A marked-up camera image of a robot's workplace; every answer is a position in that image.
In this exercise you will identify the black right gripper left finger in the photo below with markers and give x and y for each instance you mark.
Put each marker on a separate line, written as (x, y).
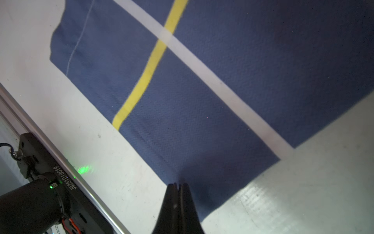
(167, 222)

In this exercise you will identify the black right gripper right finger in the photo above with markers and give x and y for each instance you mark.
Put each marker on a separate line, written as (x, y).
(189, 222)

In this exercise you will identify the navy blue cloth yellow stripe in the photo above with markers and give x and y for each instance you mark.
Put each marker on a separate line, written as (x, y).
(226, 89)

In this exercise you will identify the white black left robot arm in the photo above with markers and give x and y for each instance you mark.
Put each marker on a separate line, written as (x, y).
(33, 208)

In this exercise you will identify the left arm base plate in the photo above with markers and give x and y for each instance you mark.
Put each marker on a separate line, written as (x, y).
(78, 214)

